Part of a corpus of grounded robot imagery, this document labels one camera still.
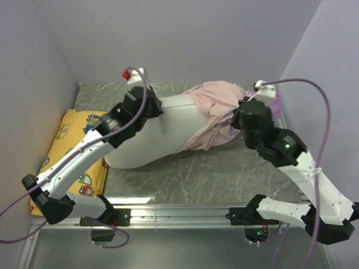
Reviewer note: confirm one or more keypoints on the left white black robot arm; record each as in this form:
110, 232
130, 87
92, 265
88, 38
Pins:
112, 132

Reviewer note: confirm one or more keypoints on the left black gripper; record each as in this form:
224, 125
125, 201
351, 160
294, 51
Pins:
157, 103

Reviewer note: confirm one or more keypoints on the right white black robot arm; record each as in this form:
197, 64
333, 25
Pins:
328, 215

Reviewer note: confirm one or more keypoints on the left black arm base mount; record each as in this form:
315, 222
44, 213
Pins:
105, 228

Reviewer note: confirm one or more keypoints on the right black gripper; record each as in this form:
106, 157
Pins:
235, 123

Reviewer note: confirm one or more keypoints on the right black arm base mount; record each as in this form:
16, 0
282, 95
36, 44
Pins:
256, 229

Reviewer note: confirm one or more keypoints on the white pillow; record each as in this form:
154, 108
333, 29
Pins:
160, 136

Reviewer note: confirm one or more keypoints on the yellow car print pillow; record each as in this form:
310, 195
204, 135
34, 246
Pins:
73, 174

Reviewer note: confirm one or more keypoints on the right side aluminium rail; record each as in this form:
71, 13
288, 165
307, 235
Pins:
281, 122

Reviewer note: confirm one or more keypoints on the purple princess print pillowcase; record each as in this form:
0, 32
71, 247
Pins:
216, 100

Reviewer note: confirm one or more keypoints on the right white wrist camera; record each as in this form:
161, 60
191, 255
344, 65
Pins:
263, 93

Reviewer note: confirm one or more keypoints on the aluminium rail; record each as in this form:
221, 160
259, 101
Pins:
281, 122
188, 216

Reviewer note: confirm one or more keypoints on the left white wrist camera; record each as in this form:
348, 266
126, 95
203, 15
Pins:
133, 78

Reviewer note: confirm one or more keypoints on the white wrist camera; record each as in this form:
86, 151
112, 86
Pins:
133, 78
263, 93

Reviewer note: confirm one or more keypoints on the front aluminium rail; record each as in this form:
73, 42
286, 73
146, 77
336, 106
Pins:
188, 216

